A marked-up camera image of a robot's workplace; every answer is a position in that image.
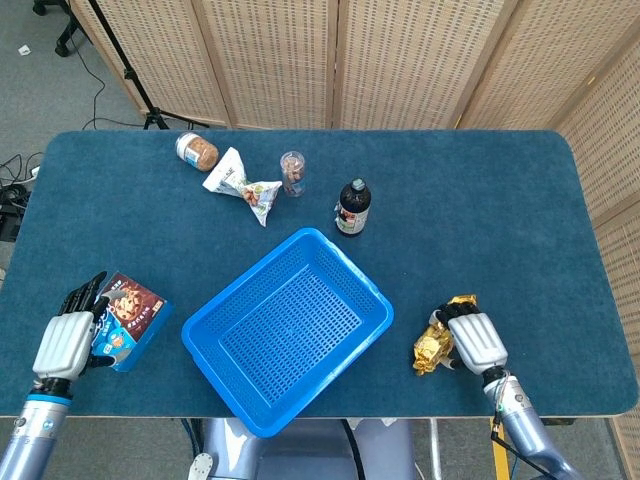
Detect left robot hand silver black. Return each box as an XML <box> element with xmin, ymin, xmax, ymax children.
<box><xmin>32</xmin><ymin>271</ymin><xmax>124</xmax><ymax>399</ymax></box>

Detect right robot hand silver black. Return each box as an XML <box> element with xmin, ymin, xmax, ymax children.
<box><xmin>428</xmin><ymin>299</ymin><xmax>510</xmax><ymax>377</ymax></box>

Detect gold snack bar packet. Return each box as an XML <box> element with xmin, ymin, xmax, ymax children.
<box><xmin>412</xmin><ymin>293</ymin><xmax>479</xmax><ymax>376</ymax></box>

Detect white green snack bag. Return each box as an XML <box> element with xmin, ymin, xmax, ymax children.
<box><xmin>201</xmin><ymin>146</ymin><xmax>284</xmax><ymax>229</ymax></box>

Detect clear plastic cup of nuts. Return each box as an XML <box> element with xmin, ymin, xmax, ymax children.
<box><xmin>279</xmin><ymin>151</ymin><xmax>307</xmax><ymax>198</ymax></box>

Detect white-lidded jar of nuts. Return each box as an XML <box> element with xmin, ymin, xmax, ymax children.
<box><xmin>174</xmin><ymin>131</ymin><xmax>220</xmax><ymax>173</ymax></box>

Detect blue chocolate cookie box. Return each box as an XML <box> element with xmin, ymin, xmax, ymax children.
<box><xmin>92</xmin><ymin>271</ymin><xmax>174</xmax><ymax>374</ymax></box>

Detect metal table leg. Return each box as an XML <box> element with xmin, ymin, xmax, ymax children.
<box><xmin>428</xmin><ymin>418</ymin><xmax>444</xmax><ymax>480</ymax></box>

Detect dark tea bottle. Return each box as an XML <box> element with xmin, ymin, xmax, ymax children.
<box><xmin>333</xmin><ymin>178</ymin><xmax>372</xmax><ymax>239</ymax></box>

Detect blue plastic mesh basket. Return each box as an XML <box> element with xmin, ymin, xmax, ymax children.
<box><xmin>181</xmin><ymin>227</ymin><xmax>395</xmax><ymax>440</ymax></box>

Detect grey-blue robot torso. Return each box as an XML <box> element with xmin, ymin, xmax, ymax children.
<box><xmin>187</xmin><ymin>417</ymin><xmax>416</xmax><ymax>480</ymax></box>

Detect black tripod stand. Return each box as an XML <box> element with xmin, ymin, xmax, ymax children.
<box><xmin>87</xmin><ymin>0</ymin><xmax>211</xmax><ymax>131</ymax></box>

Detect woven folding screen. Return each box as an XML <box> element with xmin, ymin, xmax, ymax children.
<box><xmin>69</xmin><ymin>0</ymin><xmax>640</xmax><ymax>480</ymax></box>

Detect black office chair base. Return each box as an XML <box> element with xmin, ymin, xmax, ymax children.
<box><xmin>32</xmin><ymin>0</ymin><xmax>81</xmax><ymax>57</ymax></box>

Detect tangled black cables and adapters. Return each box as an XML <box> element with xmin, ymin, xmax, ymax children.
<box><xmin>0</xmin><ymin>152</ymin><xmax>44</xmax><ymax>241</ymax></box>

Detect thick black torso hose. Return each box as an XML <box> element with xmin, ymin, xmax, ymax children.
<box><xmin>341</xmin><ymin>419</ymin><xmax>365</xmax><ymax>480</ymax></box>

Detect thin black floor cable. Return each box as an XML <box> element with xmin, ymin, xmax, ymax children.
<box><xmin>69</xmin><ymin>34</ymin><xmax>151</xmax><ymax>132</ymax></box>

